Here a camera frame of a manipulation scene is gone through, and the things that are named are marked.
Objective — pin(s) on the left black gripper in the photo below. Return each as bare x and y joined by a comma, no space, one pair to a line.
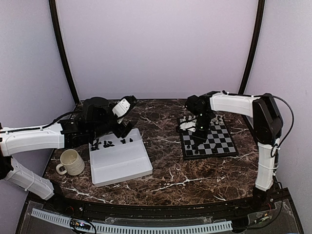
125,129

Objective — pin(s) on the black chess pieces left cluster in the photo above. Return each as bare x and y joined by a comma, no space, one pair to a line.
104,144

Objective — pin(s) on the black frame post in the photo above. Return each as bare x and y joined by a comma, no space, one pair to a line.
253,46
61,50

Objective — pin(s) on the black chess pieces cluster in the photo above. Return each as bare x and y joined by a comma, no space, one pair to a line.
104,144
126,140

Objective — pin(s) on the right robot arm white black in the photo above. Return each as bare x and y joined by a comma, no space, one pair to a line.
267,126

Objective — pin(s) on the black grey chessboard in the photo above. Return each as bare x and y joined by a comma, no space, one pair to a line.
218,134

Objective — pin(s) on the black front rail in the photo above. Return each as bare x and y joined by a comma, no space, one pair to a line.
229,210

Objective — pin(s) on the black chess piece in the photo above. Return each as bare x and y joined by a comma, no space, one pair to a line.
215,149

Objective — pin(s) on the white plastic tray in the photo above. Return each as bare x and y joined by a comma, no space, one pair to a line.
119,163

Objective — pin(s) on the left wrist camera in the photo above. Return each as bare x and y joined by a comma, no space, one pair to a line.
123,107

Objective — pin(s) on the cream ceramic mug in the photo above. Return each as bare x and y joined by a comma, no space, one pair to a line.
71,163

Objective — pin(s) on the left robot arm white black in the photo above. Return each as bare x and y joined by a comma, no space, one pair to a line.
97,117

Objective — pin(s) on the left black frame post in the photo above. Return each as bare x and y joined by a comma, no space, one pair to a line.
61,50

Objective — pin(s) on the right black frame post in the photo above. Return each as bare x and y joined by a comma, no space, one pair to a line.
253,46

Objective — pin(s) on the black chess pieces right cluster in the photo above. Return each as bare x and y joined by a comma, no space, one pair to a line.
126,140

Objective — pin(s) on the white chess pieces row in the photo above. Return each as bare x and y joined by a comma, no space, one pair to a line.
218,119

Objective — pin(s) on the white cable duct strip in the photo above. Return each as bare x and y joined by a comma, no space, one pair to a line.
82,226

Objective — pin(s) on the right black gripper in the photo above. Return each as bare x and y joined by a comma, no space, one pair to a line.
202,137

